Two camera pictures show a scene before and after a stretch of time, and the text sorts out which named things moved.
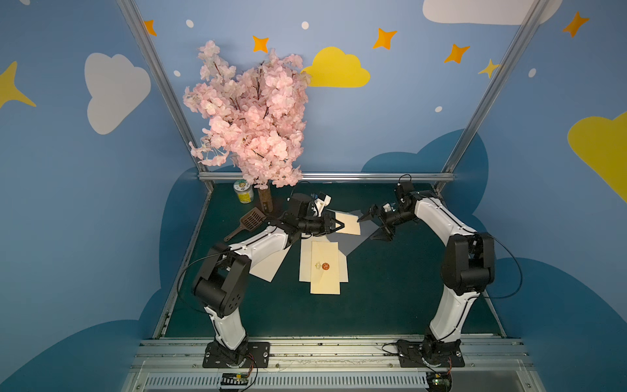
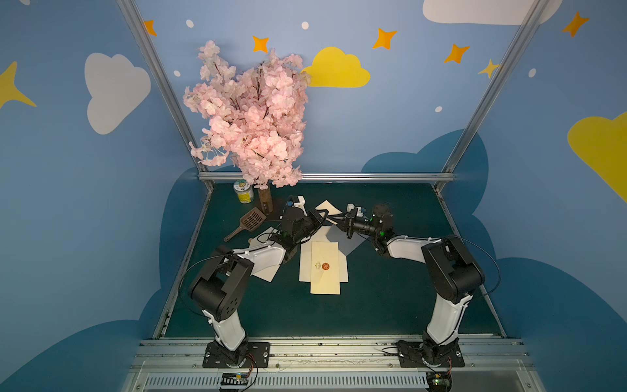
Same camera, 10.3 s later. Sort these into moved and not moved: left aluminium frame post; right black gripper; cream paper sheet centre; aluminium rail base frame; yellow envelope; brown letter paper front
Moved: right black gripper; brown letter paper front
Not moved: left aluminium frame post; aluminium rail base frame; cream paper sheet centre; yellow envelope
